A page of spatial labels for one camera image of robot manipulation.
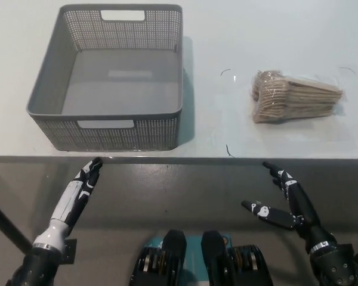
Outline black table foot plate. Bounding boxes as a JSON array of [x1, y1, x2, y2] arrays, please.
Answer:
[[61, 238, 78, 265]]

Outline black ribbed robot body block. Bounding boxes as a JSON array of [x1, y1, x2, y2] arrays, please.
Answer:
[[128, 229, 188, 286]]

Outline clear bag of wooden cutlery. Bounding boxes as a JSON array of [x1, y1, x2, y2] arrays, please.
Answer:
[[249, 69, 344, 125]]

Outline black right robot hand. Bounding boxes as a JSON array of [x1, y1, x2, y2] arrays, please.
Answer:
[[240, 161, 338, 254]]

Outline grey perforated plastic basket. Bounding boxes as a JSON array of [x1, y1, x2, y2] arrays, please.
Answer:
[[26, 3, 185, 152]]

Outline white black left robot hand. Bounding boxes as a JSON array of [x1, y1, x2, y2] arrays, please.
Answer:
[[32, 157, 104, 250]]

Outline black robot feet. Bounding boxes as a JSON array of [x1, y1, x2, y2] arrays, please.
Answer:
[[201, 229, 275, 286]]

